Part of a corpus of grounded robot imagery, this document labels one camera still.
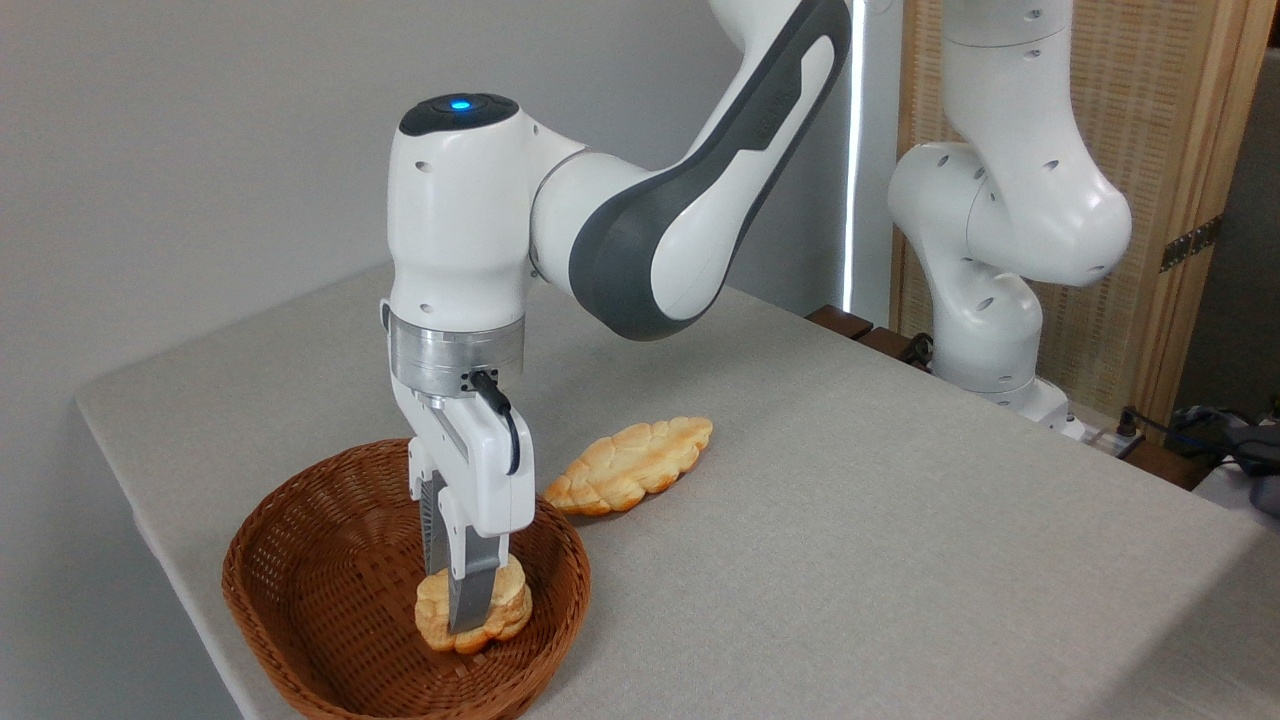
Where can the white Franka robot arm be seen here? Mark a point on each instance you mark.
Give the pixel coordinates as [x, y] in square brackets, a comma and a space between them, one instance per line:
[450, 230]

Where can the round bread roll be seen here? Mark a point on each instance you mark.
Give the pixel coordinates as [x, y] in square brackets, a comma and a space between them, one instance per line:
[510, 600]

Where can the dark brown wooden slat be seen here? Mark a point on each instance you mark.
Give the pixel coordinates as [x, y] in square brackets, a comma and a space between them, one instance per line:
[888, 344]
[838, 321]

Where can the long braided bread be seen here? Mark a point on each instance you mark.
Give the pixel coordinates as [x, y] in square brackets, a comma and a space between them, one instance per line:
[640, 460]

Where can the metal screen hinge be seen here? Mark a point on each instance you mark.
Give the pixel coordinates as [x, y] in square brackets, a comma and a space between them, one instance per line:
[1190, 243]

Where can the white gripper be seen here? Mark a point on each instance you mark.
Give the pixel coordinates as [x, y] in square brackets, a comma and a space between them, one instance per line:
[490, 480]

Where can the wooden rattan folding screen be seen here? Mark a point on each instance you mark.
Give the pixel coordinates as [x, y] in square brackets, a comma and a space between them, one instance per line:
[1150, 100]

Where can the brown wicker basket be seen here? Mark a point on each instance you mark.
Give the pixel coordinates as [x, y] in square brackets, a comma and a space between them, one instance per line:
[330, 560]

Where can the dark grey bag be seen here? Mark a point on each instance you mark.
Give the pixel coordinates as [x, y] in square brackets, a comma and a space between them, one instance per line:
[1245, 450]

